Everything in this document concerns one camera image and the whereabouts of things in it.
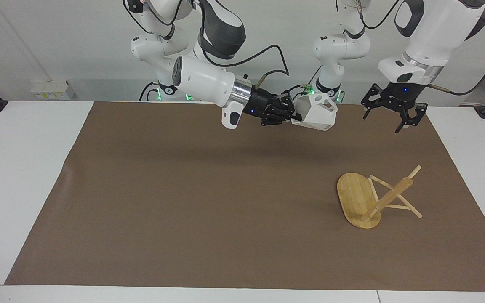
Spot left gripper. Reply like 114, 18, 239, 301
360, 82, 429, 134

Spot white box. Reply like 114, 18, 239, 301
30, 80, 75, 101

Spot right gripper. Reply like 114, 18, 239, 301
247, 88, 303, 127

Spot wooden cup rack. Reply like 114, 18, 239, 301
336, 165, 424, 230

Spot white faceted cup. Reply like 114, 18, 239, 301
290, 93, 338, 132

